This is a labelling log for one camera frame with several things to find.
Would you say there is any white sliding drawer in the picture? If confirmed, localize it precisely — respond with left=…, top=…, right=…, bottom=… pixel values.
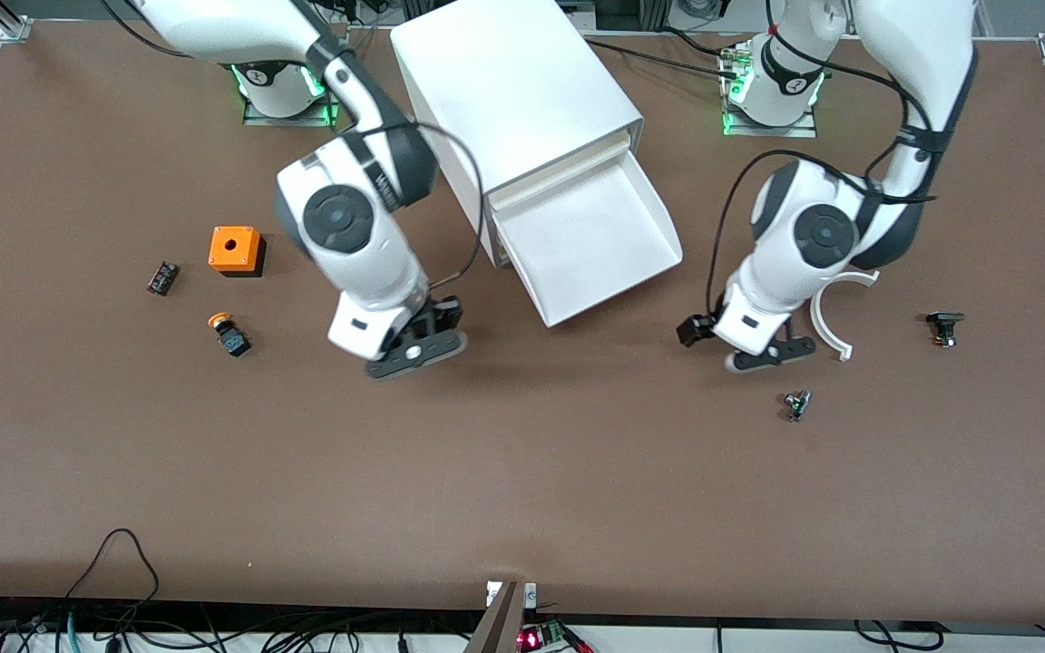
left=489, top=150, right=684, bottom=328

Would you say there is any narrow white drawer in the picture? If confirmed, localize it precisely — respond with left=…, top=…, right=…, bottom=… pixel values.
left=483, top=127, right=644, bottom=212

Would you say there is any orange cap push button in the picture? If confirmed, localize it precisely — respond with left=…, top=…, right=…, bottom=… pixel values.
left=208, top=312, right=252, bottom=358

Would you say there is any white drawer cabinet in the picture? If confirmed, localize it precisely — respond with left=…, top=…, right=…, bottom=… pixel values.
left=391, top=0, right=646, bottom=270

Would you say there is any orange box with hole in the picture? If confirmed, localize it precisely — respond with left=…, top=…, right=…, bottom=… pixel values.
left=208, top=226, right=267, bottom=279

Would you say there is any green circuit board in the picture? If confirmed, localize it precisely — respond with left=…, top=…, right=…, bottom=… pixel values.
left=515, top=620, right=571, bottom=653

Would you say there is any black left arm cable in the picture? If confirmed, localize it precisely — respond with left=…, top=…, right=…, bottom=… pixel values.
left=706, top=149, right=938, bottom=318

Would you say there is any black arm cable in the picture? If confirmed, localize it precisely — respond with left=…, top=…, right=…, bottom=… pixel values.
left=353, top=122, right=486, bottom=297
left=706, top=149, right=938, bottom=318

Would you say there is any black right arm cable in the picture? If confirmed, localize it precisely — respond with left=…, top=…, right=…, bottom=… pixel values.
left=353, top=122, right=486, bottom=297

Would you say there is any white half ring clamp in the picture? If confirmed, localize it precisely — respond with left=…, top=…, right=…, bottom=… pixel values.
left=809, top=268, right=881, bottom=363

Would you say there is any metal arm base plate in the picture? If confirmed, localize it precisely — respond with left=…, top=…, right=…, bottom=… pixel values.
left=719, top=41, right=820, bottom=140
left=240, top=87, right=338, bottom=129

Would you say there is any black flat cap switch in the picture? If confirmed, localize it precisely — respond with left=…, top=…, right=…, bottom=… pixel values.
left=925, top=310, right=967, bottom=350

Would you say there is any black cable behind cabinet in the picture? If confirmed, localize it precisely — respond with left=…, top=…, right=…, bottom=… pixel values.
left=584, top=36, right=743, bottom=75

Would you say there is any white metal bracket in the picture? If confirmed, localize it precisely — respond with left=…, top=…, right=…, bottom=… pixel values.
left=485, top=580, right=539, bottom=608

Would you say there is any black arm cable strap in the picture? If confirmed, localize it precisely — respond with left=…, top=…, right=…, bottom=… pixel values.
left=893, top=125, right=952, bottom=153

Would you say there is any brown wedge post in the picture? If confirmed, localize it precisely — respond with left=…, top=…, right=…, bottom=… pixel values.
left=465, top=580, right=524, bottom=653

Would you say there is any black curved cable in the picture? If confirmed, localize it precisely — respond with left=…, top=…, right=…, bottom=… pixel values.
left=852, top=619, right=943, bottom=653

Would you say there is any black looped cable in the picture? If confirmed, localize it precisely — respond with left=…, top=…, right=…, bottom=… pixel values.
left=63, top=528, right=161, bottom=606

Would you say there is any black cable bundle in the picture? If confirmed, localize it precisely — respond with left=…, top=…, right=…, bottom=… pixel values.
left=0, top=594, right=469, bottom=653

